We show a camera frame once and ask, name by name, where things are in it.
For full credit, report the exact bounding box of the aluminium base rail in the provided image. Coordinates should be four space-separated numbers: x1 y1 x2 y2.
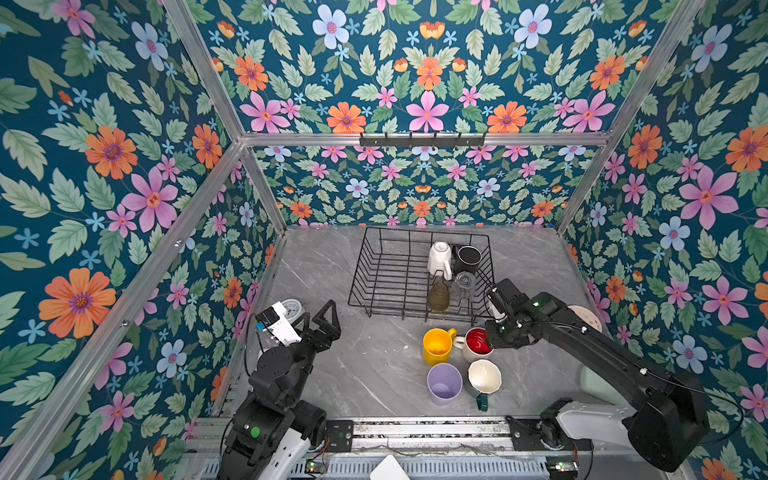
325 416 589 456

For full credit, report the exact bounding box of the beige round plate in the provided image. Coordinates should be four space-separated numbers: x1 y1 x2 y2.
568 305 603 333

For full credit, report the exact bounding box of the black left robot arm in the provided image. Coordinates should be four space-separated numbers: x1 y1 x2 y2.
218 300 342 479

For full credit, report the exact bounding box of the yellow mug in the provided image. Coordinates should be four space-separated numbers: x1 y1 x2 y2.
422 328 457 367

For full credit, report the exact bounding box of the lavender cup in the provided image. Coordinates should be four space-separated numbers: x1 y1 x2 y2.
426 363 463 406

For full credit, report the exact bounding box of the black wire dish rack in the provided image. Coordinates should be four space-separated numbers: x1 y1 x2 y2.
348 227 494 326

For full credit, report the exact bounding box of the clear glass cup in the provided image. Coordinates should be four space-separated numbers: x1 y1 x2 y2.
452 271 477 300

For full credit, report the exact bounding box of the black wall hook rail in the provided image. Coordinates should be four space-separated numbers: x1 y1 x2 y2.
358 132 486 149

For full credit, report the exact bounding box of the black mug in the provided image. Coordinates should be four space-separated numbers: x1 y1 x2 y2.
453 245 482 274

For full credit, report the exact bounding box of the white green mug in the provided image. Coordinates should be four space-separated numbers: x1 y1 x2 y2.
466 359 502 412

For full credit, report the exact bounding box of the red white mug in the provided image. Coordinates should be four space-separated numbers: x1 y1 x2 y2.
453 327 494 363

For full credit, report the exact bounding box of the white alarm clock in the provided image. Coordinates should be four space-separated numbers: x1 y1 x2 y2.
281 298 305 323

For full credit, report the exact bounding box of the mint green case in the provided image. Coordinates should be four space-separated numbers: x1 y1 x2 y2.
578 366 629 406

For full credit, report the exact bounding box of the white faceted mug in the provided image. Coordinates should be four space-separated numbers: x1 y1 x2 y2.
427 241 453 281

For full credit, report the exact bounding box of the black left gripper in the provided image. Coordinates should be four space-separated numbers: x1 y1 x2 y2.
282 299 344 411

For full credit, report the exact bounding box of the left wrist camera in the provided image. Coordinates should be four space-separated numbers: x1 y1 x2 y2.
255 302 301 346

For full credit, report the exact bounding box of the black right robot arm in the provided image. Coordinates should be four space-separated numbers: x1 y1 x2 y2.
484 279 710 472

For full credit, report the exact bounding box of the olive green glass cup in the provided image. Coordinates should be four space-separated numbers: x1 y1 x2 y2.
427 279 451 313

